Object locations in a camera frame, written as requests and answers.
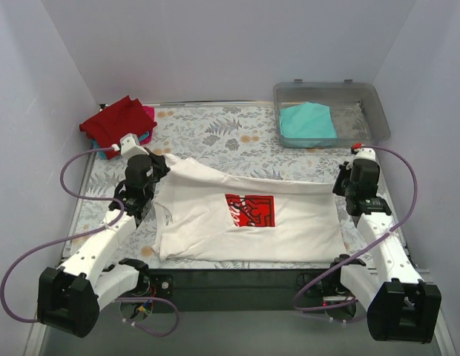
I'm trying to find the white Coca-Cola t-shirt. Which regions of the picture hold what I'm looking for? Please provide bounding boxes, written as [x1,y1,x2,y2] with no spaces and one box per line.
[153,154,346,263]

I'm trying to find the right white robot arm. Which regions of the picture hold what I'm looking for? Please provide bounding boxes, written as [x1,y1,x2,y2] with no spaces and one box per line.
[328,158,441,343]

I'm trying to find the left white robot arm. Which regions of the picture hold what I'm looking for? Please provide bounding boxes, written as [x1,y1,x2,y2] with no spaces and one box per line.
[37,152,169,337]

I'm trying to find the folded pink t-shirt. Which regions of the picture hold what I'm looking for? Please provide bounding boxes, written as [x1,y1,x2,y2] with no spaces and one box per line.
[142,105,157,134]

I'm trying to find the folded teal t-shirt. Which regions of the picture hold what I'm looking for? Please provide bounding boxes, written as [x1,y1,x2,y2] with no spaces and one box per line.
[92,131,152,159]

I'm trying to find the folded red t-shirt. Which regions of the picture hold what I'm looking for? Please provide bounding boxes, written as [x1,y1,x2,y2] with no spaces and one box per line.
[79,96,151,148]

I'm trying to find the clear plastic bin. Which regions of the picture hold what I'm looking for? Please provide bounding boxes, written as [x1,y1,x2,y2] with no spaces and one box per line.
[273,79,390,148]

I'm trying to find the teal t-shirt in bin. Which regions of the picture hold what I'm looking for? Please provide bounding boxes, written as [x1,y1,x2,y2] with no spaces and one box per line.
[279,102,337,139]

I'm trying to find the floral patterned table mat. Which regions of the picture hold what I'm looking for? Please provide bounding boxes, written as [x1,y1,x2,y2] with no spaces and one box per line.
[65,105,411,271]

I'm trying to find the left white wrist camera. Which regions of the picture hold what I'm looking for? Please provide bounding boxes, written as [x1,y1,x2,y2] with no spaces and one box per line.
[111,133,148,159]

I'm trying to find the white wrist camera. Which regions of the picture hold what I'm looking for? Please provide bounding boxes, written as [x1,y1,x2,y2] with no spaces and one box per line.
[111,133,148,159]
[351,143,376,163]

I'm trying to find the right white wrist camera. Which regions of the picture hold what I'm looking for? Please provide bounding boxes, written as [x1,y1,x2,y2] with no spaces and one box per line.
[351,143,376,163]

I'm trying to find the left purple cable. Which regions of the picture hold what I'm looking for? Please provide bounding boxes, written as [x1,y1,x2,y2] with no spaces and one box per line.
[0,146,181,337]

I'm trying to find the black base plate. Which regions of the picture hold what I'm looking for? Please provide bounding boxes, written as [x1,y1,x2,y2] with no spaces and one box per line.
[114,267,361,314]

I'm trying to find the aluminium frame rail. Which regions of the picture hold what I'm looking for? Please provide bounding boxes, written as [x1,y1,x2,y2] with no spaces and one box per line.
[25,259,440,355]

